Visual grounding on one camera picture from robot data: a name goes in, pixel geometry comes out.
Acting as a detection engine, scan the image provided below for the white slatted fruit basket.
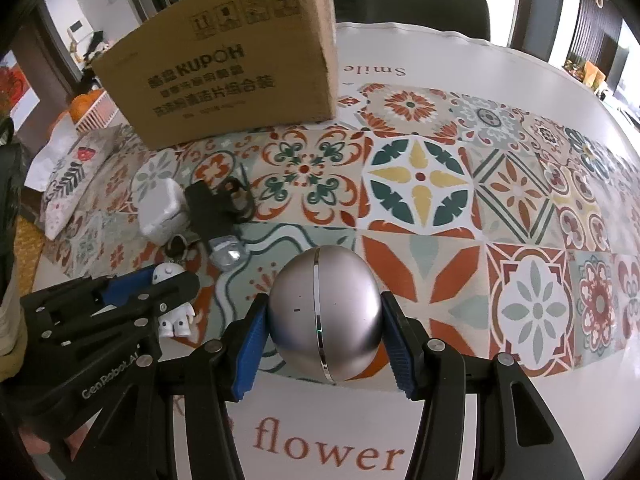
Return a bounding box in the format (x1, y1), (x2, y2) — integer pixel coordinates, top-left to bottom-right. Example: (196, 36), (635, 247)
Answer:
(70, 89), (121, 134)

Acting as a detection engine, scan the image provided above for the orange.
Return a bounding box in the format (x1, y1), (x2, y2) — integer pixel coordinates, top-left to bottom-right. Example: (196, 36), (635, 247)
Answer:
(69, 91), (104, 124)

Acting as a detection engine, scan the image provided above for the floral fabric tissue pouch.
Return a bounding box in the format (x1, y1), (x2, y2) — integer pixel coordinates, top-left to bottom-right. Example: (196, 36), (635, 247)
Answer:
(25, 127), (139, 239)

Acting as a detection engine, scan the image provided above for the white cube charger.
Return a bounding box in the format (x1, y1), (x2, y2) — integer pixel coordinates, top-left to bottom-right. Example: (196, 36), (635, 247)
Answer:
(136, 177), (191, 244)

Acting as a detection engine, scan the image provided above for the dark slatted wall panel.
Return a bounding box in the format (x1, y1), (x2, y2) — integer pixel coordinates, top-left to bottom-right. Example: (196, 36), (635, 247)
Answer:
(570, 0), (626, 77)

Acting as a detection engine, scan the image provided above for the brown cardboard box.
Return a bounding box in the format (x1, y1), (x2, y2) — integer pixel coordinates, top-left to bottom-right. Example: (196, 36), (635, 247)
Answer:
(91, 0), (340, 150)

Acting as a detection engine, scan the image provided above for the red wall painting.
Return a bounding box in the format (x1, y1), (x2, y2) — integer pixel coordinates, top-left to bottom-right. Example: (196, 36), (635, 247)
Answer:
(0, 55), (39, 122)

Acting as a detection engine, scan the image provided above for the small clear plastic case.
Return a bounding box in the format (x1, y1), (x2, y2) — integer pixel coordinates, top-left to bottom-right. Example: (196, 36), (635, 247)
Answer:
(209, 237), (247, 271)

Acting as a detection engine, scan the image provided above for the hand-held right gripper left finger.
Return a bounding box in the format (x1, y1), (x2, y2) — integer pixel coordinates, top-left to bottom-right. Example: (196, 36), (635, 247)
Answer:
(95, 294), (271, 480)

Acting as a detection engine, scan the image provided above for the black clip holder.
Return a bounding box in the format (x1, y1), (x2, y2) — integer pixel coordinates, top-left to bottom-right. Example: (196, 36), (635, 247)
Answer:
(185, 176), (254, 241)

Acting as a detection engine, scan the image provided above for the cluttered white shelf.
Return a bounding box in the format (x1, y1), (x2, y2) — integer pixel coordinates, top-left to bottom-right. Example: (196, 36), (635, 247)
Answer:
(75, 30), (121, 69)

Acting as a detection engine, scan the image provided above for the white low cabinet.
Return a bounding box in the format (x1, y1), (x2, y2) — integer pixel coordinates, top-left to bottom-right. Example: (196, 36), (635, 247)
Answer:
(562, 57), (640, 126)

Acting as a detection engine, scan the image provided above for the patterned tile-print table runner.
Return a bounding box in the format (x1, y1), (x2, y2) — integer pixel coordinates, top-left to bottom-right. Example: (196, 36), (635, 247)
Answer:
(30, 82), (640, 381)

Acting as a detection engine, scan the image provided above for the silver egg-shaped case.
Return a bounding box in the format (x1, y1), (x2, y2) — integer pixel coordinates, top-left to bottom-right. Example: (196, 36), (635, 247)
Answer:
(267, 246), (385, 385)

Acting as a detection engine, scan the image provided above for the white astronaut figure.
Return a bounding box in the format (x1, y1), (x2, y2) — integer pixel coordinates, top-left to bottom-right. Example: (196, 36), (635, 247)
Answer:
(151, 261), (197, 339)

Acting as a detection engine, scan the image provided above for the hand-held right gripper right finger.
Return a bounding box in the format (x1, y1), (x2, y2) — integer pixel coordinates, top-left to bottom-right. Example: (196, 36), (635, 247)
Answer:
(379, 290), (586, 480)

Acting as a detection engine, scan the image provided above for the dark grey dining chair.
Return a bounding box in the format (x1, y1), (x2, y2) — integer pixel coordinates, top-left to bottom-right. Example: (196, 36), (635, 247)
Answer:
(356, 0), (491, 44)

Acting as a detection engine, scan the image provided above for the woven straw box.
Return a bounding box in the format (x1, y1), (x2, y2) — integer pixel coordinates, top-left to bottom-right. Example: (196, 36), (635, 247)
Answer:
(0, 210), (46, 382)

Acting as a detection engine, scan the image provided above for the glass vase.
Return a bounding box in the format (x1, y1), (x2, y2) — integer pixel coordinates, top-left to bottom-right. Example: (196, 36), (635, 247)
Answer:
(0, 115), (28, 222)

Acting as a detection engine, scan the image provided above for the white printed table cover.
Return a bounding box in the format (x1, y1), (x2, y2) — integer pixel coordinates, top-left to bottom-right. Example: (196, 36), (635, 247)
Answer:
(0, 22), (640, 480)

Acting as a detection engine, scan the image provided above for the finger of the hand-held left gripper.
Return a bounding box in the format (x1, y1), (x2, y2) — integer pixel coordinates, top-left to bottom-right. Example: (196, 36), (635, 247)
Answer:
(20, 265), (158, 323)
(37, 272), (202, 361)

